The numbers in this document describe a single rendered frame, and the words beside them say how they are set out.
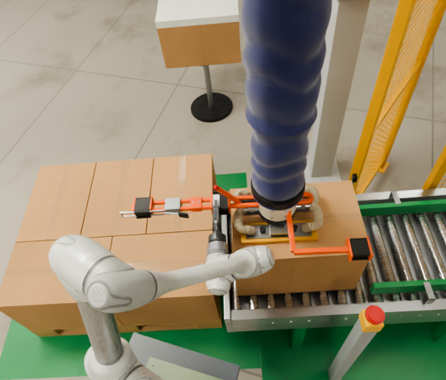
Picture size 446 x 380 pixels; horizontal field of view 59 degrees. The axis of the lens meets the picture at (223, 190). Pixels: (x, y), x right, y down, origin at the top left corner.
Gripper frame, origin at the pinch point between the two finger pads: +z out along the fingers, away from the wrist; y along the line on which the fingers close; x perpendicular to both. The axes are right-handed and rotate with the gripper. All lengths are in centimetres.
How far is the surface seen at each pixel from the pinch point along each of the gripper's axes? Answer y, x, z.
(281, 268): 21.8, 27.0, -22.8
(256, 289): 45, 15, -23
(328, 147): 74, 76, 92
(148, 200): -2.6, -30.7, 2.3
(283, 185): -23.9, 27.7, -9.6
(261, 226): 7.8, 19.3, -8.7
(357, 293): 53, 66, -25
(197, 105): 108, -26, 186
